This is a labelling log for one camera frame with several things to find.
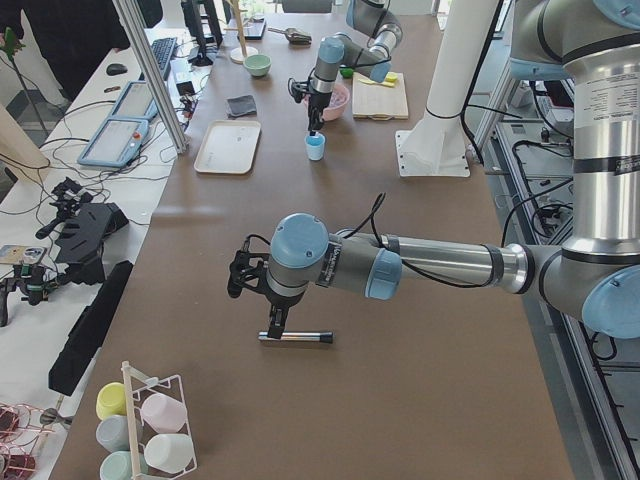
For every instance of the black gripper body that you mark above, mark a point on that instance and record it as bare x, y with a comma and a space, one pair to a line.
317, 103
281, 300

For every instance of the metal muddler with black cap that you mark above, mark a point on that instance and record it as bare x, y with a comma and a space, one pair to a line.
291, 336

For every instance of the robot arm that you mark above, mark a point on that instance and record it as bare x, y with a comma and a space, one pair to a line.
593, 276
376, 21

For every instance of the clear ice cubes pile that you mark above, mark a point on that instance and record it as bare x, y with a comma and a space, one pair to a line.
338, 98

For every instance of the light blue cup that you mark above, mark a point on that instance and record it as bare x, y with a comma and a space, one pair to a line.
315, 147

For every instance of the pink cup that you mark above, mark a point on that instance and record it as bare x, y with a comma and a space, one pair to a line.
163, 413

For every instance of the white cup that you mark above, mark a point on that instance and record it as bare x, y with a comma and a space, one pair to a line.
170, 453

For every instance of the yellow cup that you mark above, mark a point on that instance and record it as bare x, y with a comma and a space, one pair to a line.
111, 400

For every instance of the grey cup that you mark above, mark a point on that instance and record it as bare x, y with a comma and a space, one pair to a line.
112, 433

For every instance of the mint green cup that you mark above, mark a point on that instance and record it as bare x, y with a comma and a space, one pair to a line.
116, 466

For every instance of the pink bowl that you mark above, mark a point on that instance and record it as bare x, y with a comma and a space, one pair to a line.
329, 114

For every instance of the metal scoop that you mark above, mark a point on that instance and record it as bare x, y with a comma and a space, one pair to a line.
293, 35

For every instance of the wooden cutting board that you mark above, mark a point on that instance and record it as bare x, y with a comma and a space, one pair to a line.
379, 102

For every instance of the green bowl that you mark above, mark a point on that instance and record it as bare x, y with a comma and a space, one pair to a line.
257, 65

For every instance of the grey folded cloth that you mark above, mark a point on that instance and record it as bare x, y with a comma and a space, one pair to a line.
241, 106

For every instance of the yellow plastic knife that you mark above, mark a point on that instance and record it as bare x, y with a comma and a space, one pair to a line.
367, 81

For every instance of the cream rabbit tray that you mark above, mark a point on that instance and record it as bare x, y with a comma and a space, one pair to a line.
228, 147

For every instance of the wooden stand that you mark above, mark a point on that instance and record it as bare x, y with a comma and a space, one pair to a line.
243, 51

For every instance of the black monitor stand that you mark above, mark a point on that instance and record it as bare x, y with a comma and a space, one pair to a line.
206, 49

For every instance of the black keyboard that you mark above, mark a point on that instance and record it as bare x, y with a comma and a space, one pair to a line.
163, 51

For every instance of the teach pendant tablet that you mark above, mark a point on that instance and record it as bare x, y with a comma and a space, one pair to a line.
115, 143
135, 101

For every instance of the black long bar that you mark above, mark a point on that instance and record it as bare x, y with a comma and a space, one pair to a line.
89, 332

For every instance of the black computer mouse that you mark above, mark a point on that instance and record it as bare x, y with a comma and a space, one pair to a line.
115, 69

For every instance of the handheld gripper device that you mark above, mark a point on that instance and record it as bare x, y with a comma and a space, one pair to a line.
31, 280

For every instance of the smartphone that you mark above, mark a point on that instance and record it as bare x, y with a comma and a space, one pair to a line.
20, 254

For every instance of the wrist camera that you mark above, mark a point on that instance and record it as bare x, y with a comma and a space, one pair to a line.
298, 90
248, 270

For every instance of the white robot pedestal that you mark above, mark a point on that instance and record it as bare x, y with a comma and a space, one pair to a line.
436, 145

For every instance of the white wire cup rack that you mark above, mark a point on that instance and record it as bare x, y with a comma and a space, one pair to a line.
138, 387

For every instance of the black bracket stand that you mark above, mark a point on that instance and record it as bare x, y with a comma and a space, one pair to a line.
82, 238

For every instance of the aluminium frame post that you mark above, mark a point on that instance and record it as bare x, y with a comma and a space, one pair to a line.
134, 26

